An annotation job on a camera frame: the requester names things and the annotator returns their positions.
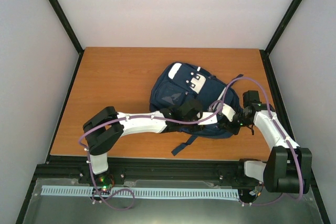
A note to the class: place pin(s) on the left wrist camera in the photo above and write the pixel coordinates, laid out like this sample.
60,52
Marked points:
207,118

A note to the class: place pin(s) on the light blue slotted cable duct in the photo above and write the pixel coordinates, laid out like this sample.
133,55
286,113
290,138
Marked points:
142,193

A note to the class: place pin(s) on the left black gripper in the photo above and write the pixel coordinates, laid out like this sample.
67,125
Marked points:
194,129

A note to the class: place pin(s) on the right black frame post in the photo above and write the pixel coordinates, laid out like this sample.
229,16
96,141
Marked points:
291,10

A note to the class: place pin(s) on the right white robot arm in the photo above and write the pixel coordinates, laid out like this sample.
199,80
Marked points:
288,168

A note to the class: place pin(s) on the navy blue student backpack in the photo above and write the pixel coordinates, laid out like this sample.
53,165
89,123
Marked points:
181,82

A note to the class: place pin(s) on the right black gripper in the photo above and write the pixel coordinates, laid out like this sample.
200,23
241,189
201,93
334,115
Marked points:
230,127

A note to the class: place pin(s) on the black frame post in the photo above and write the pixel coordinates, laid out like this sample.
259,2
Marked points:
55,4
291,10

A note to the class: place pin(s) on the left black frame post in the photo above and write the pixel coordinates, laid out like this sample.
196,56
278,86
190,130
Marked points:
55,4

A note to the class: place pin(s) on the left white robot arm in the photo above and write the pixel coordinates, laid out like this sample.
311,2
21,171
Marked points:
104,129

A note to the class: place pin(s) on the black aluminium frame base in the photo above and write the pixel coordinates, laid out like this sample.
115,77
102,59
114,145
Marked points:
61,171

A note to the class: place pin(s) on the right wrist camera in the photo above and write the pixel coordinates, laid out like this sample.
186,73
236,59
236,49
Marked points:
228,111

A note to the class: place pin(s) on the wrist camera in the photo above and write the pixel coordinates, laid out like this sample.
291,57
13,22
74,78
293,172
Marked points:
207,118
228,111

